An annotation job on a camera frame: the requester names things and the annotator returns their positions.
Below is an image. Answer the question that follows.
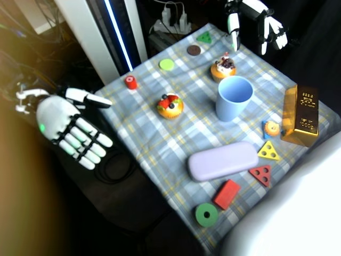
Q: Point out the strawberry topped cupcake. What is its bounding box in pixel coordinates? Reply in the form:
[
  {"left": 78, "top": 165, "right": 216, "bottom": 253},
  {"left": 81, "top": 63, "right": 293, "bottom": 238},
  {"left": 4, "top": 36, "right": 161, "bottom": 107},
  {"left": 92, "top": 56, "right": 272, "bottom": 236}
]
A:
[{"left": 156, "top": 92, "right": 184, "bottom": 120}]

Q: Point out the berry topped cupcake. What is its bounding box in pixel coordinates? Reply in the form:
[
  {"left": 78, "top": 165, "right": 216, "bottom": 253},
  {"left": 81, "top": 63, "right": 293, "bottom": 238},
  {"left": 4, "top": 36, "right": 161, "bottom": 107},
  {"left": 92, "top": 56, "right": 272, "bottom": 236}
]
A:
[{"left": 210, "top": 52, "right": 237, "bottom": 83}]

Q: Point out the blue cup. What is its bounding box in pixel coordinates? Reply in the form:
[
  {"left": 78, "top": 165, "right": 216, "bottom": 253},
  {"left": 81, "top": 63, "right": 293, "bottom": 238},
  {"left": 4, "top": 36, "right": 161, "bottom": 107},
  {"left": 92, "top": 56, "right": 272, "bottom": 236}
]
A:
[{"left": 215, "top": 75, "right": 254, "bottom": 122}]

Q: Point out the red cylinder block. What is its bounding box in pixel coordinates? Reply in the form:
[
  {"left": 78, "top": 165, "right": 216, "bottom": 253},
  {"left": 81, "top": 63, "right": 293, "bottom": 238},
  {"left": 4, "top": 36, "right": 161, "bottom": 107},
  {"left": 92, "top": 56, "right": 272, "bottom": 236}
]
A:
[{"left": 125, "top": 75, "right": 138, "bottom": 90}]

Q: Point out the white column with blue light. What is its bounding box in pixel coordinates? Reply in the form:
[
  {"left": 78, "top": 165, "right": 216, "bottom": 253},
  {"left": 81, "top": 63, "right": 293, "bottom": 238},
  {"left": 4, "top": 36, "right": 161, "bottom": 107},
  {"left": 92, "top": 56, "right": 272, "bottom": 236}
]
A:
[{"left": 54, "top": 0, "right": 149, "bottom": 85}]

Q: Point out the blue plaid tablecloth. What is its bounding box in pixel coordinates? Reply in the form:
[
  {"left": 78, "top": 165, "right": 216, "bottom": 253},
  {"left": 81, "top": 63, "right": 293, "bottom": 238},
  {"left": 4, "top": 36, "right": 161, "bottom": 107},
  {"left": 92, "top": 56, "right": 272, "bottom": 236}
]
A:
[{"left": 94, "top": 22, "right": 341, "bottom": 255}]

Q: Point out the light green sandwich cookie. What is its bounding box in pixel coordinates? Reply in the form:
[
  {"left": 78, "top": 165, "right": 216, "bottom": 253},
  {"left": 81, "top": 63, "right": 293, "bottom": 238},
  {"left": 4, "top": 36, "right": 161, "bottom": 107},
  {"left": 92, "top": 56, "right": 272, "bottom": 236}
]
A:
[{"left": 159, "top": 58, "right": 175, "bottom": 71}]

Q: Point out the dark grey box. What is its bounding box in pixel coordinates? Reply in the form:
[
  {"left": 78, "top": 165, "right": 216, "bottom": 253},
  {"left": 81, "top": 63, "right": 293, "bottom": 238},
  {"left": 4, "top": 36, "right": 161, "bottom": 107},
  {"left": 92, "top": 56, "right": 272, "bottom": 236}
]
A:
[{"left": 148, "top": 30, "right": 176, "bottom": 51}]

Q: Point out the white power strip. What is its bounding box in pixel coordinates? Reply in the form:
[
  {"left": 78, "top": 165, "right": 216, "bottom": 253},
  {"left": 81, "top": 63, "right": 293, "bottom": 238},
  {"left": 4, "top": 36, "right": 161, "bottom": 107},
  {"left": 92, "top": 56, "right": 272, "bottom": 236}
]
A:
[{"left": 153, "top": 19, "right": 192, "bottom": 35}]

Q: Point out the white plug adapter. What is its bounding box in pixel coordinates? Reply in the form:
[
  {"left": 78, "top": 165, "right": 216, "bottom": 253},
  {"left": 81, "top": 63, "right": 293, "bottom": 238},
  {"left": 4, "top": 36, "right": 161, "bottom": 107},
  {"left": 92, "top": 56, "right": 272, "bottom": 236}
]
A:
[
  {"left": 179, "top": 12, "right": 189, "bottom": 30},
  {"left": 161, "top": 6, "right": 172, "bottom": 26}
]

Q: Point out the green triangle block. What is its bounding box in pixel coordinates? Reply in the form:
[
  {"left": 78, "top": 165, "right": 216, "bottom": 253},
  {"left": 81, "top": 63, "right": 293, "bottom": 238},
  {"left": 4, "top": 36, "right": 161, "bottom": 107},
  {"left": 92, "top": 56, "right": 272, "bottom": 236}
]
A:
[{"left": 196, "top": 30, "right": 213, "bottom": 44}]

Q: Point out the lilac glasses case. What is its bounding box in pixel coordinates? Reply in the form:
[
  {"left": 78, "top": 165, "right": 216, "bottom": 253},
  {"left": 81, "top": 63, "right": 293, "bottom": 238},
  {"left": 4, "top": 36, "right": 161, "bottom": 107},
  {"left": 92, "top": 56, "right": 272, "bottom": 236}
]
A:
[{"left": 188, "top": 141, "right": 259, "bottom": 182}]

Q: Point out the red rectangular block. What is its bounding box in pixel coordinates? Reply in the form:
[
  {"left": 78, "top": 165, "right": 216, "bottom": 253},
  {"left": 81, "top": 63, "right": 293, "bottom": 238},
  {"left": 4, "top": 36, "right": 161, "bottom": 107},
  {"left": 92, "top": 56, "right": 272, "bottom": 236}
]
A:
[{"left": 212, "top": 179, "right": 241, "bottom": 211}]

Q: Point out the yellow triangle block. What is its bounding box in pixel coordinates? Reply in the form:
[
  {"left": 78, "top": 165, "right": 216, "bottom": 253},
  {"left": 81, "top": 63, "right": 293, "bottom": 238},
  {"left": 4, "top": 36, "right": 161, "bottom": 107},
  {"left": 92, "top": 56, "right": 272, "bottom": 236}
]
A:
[{"left": 257, "top": 140, "right": 280, "bottom": 161}]

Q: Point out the red triangle block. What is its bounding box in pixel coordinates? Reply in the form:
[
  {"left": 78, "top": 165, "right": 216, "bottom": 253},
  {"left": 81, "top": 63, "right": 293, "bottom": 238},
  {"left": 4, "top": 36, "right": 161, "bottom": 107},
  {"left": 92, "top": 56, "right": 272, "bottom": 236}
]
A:
[{"left": 248, "top": 165, "right": 272, "bottom": 188}]

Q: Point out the orange and blue toy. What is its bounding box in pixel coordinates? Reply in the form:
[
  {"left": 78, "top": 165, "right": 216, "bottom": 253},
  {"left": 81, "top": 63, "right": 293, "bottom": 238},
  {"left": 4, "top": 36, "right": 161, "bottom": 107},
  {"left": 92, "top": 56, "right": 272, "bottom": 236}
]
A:
[{"left": 261, "top": 120, "right": 280, "bottom": 139}]

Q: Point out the gold bar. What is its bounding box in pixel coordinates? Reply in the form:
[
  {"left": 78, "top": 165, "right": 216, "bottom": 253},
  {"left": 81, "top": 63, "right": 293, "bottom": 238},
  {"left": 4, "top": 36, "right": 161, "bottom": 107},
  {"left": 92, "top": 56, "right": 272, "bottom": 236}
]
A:
[{"left": 280, "top": 84, "right": 320, "bottom": 148}]

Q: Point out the large white panel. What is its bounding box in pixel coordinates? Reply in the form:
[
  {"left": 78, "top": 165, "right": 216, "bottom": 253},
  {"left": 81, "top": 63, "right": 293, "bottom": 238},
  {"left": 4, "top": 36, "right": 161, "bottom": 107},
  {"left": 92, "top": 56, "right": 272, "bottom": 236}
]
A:
[{"left": 221, "top": 133, "right": 341, "bottom": 256}]

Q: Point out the black coiled cable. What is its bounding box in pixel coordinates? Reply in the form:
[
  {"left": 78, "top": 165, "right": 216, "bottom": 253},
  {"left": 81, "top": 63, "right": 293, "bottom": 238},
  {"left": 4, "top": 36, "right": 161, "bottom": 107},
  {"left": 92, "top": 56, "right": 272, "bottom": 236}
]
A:
[{"left": 94, "top": 148, "right": 136, "bottom": 185}]

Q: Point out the green ring block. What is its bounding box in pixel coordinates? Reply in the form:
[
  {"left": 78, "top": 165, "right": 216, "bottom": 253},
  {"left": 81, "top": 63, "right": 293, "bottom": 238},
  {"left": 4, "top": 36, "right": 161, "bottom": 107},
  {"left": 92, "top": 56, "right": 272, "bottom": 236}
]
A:
[{"left": 194, "top": 203, "right": 219, "bottom": 228}]

